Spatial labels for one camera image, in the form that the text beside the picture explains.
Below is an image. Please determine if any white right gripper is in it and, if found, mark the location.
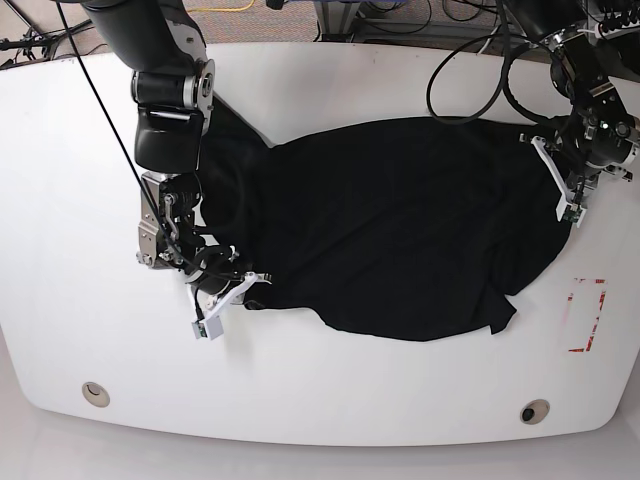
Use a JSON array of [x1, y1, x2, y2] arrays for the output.
[[191, 272, 272, 320]]

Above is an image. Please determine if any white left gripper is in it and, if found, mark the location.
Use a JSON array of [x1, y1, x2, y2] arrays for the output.
[[519, 133, 635, 210]]

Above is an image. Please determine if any black T-shirt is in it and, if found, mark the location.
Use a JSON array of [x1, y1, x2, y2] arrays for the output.
[[198, 103, 571, 342]]

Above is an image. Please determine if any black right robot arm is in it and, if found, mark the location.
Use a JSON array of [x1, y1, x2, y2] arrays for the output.
[[80, 1, 271, 325]]

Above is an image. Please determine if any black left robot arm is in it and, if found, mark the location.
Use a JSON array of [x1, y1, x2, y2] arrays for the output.
[[487, 1, 639, 222]]

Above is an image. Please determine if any white power strip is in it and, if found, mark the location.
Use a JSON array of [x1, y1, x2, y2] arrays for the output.
[[595, 10, 639, 39]]

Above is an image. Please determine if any left table grommet hole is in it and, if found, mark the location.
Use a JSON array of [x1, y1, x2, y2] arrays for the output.
[[81, 382, 110, 408]]

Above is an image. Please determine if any table grommet hole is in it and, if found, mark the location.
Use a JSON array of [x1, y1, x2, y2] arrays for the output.
[[81, 382, 110, 408], [520, 399, 550, 425]]

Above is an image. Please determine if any red tape rectangle marking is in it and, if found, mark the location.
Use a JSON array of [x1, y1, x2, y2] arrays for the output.
[[561, 278, 608, 353]]

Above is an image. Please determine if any right table grommet hole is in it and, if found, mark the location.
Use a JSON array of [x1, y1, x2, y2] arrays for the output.
[[520, 399, 550, 425]]

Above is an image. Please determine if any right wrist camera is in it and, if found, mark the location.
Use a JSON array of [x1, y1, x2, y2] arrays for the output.
[[192, 316, 224, 340]]

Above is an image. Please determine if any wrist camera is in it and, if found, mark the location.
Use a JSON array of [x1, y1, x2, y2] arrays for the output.
[[192, 316, 224, 340], [556, 199, 587, 228]]

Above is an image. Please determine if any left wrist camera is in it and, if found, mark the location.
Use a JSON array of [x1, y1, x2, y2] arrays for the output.
[[556, 199, 587, 228]]

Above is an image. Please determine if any yellow cable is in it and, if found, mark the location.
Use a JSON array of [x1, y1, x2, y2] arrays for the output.
[[187, 0, 256, 15]]

